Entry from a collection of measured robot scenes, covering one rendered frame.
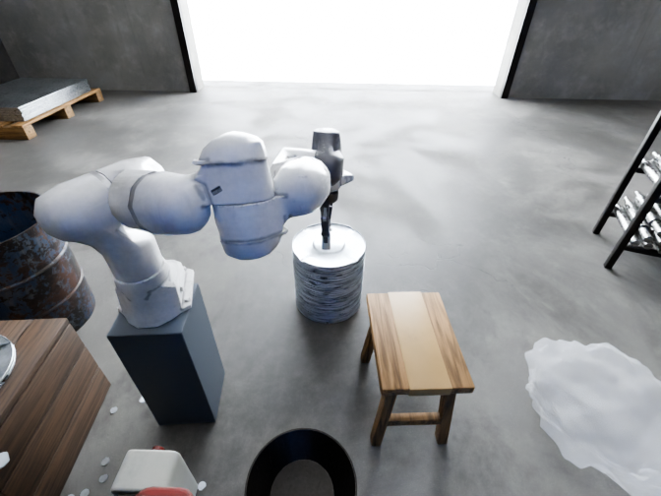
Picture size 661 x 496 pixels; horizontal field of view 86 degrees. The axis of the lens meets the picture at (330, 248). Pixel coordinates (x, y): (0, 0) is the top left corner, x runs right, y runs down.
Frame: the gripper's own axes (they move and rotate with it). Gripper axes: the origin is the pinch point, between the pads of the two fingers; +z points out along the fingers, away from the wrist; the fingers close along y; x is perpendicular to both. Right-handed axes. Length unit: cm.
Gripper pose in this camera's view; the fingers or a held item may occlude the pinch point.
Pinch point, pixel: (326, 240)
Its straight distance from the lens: 122.1
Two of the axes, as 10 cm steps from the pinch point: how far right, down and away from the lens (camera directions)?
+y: -0.9, 6.1, -7.9
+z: -0.1, 7.9, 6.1
